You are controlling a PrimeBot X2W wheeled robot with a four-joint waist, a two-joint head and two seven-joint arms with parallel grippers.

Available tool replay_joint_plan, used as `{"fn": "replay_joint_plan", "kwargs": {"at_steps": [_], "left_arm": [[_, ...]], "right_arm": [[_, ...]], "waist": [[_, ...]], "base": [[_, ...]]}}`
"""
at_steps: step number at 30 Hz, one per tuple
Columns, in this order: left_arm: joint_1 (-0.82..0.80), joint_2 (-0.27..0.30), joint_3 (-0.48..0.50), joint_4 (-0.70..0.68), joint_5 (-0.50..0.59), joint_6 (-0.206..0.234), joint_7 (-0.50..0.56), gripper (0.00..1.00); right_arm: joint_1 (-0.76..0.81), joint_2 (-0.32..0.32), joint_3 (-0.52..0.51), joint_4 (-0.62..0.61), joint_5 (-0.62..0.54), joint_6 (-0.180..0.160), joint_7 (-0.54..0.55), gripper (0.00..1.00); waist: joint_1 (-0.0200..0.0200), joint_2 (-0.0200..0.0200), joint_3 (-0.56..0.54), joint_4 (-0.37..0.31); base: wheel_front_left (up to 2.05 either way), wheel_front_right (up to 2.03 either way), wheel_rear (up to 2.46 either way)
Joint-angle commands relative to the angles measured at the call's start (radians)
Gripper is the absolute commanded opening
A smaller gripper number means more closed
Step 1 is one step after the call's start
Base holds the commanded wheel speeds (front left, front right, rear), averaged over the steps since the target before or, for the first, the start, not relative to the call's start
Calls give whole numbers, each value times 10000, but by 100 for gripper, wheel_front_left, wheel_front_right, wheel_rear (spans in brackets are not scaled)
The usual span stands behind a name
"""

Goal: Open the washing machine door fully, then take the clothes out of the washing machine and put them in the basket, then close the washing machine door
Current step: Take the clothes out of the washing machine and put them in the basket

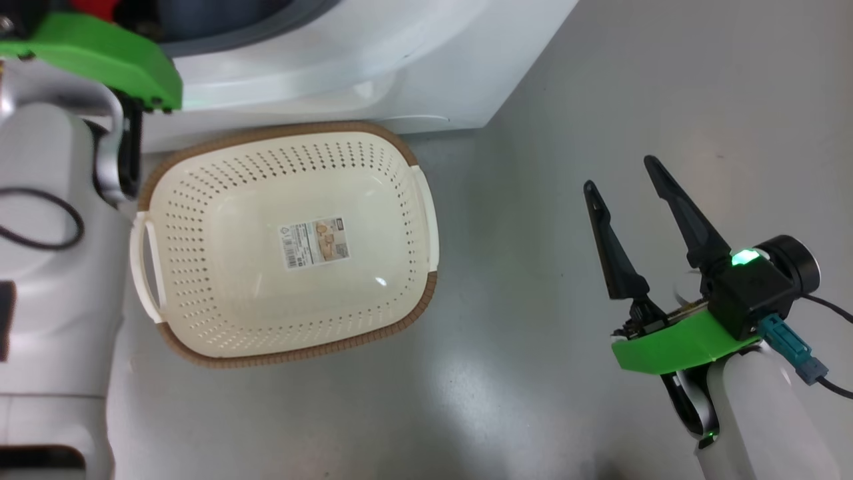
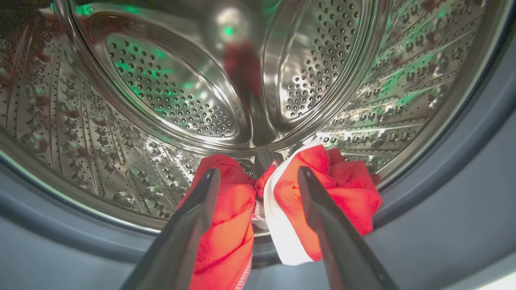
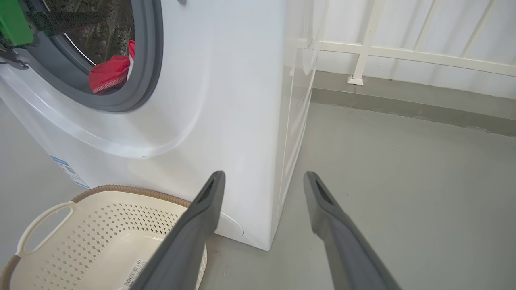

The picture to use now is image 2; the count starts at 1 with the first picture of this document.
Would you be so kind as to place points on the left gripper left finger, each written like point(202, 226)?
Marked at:
point(181, 241)

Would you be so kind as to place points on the red and white garment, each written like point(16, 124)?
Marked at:
point(229, 225)

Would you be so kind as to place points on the perforated steel washer drum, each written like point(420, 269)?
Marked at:
point(161, 80)

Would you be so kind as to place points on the grey rubber door gasket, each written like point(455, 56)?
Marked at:
point(443, 225)

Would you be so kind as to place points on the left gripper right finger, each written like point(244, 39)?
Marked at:
point(338, 241)

